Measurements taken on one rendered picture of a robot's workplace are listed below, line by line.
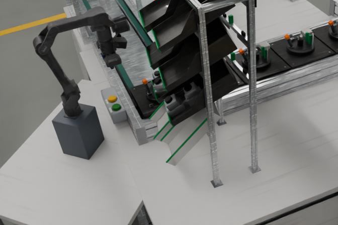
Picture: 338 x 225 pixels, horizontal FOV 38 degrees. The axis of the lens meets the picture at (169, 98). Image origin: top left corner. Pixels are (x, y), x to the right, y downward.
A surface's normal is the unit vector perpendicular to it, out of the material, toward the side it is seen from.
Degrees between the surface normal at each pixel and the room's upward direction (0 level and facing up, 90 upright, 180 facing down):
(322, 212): 90
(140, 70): 0
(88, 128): 90
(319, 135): 0
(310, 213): 90
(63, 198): 0
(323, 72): 90
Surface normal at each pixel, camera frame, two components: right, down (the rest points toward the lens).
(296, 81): 0.34, 0.55
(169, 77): -0.53, -0.61
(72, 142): -0.41, 0.61
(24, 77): -0.12, -0.77
